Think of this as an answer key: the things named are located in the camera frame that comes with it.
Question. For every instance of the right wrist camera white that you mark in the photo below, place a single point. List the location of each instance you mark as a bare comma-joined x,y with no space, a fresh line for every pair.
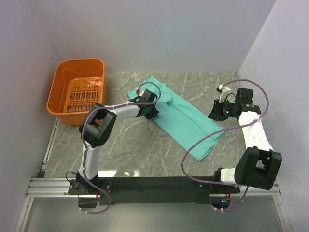
224,92

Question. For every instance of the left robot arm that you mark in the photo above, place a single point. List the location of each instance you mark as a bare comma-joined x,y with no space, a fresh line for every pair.
95,131

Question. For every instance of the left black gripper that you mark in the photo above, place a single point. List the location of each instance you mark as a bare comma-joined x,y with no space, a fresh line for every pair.
153,114

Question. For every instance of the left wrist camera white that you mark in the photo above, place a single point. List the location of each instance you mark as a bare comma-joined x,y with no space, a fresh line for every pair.
140,92

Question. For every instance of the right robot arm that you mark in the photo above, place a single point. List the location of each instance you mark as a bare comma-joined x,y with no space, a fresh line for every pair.
259,165

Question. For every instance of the orange plastic basket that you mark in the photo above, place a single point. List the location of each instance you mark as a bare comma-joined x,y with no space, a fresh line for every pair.
78,84

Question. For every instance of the aluminium rail frame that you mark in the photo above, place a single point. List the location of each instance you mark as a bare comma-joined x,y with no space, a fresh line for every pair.
58,188

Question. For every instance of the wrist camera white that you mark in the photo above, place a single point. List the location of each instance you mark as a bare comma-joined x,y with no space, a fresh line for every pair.
224,92
140,92

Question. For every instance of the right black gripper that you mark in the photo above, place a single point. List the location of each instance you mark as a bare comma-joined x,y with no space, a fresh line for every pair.
216,113

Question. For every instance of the teal t shirt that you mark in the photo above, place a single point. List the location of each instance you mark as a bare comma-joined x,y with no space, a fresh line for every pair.
177,117

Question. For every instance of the black base beam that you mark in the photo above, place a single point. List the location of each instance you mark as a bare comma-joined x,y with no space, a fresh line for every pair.
125,190

